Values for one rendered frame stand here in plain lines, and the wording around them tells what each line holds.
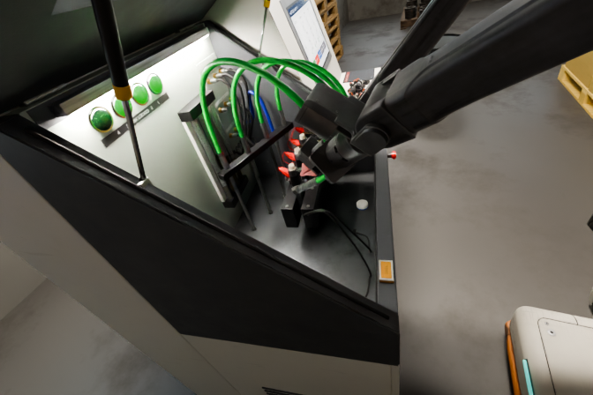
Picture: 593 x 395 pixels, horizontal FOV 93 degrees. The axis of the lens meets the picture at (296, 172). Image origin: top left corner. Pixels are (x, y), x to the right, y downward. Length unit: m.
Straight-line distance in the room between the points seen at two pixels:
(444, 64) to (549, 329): 1.31
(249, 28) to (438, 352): 1.57
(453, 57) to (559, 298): 1.74
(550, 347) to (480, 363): 0.33
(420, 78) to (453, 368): 1.47
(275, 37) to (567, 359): 1.47
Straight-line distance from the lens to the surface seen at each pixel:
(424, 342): 1.68
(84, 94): 0.63
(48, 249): 0.83
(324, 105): 0.39
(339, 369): 0.88
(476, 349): 1.71
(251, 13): 1.03
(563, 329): 1.54
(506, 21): 0.29
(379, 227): 0.79
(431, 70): 0.31
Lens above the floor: 1.54
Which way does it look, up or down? 36 degrees down
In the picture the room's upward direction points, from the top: 15 degrees counter-clockwise
